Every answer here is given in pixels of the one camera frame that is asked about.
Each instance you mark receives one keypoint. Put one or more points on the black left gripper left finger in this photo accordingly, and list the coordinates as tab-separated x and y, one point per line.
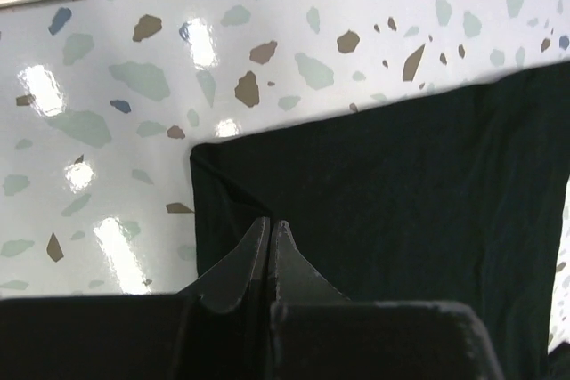
213	329

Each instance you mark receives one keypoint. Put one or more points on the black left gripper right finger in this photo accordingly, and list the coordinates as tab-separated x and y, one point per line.
317	333

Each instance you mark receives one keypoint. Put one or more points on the black t-shirt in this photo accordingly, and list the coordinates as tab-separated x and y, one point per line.
456	196

